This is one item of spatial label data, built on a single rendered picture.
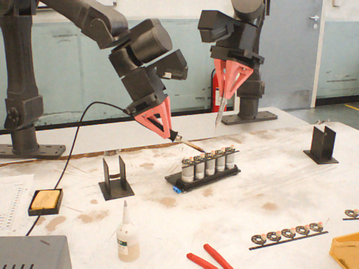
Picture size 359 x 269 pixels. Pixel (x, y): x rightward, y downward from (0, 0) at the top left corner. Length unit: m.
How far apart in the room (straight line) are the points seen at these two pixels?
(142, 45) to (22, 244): 0.40
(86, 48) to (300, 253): 2.85
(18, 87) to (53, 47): 2.35
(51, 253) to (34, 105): 0.53
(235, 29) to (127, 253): 0.45
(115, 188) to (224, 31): 0.38
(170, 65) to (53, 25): 2.57
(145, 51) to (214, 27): 0.14
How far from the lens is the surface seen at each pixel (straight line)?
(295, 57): 3.99
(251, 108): 1.13
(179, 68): 0.67
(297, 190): 0.76
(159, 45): 0.65
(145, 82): 0.68
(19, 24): 0.85
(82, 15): 0.72
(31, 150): 0.94
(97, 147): 0.95
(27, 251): 0.44
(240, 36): 0.69
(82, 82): 3.26
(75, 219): 0.65
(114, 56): 0.70
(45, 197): 0.71
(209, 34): 0.66
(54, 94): 3.28
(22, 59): 0.86
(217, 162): 0.74
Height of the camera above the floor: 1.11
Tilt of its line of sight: 21 degrees down
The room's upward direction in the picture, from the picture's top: straight up
